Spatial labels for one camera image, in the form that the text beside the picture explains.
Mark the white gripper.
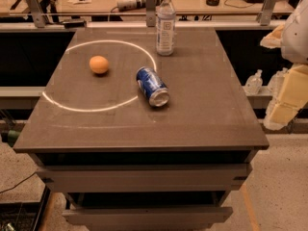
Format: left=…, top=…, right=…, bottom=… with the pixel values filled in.
left=260, top=0, right=308, bottom=130

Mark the blue pepsi can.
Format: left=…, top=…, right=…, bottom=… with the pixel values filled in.
left=136, top=67, right=169, bottom=107

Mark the small clear bottle right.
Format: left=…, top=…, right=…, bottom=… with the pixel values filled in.
left=267, top=67, right=287, bottom=93

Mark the clear plastic water bottle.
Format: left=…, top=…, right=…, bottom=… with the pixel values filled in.
left=156, top=0, right=176, bottom=56

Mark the grey table with drawers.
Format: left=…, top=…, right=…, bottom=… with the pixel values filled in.
left=14, top=28, right=269, bottom=231

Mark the orange ball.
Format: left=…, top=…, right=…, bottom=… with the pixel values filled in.
left=90, top=56, right=109, bottom=74

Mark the black floor crate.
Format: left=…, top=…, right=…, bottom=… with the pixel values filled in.
left=0, top=188, right=50, bottom=231

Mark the right metal bracket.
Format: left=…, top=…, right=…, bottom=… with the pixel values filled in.
left=257, top=0, right=277, bottom=26

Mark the metal bracket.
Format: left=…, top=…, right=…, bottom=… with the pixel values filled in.
left=25, top=0, right=46, bottom=28
left=145, top=0, right=156, bottom=27
left=257, top=0, right=277, bottom=26

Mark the middle metal bracket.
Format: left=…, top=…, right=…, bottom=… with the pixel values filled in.
left=145, top=0, right=156, bottom=27

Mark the left metal bracket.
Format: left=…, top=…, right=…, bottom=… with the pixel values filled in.
left=25, top=0, right=46, bottom=28

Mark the black floor cable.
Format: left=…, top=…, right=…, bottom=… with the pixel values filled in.
left=0, top=171, right=38, bottom=194

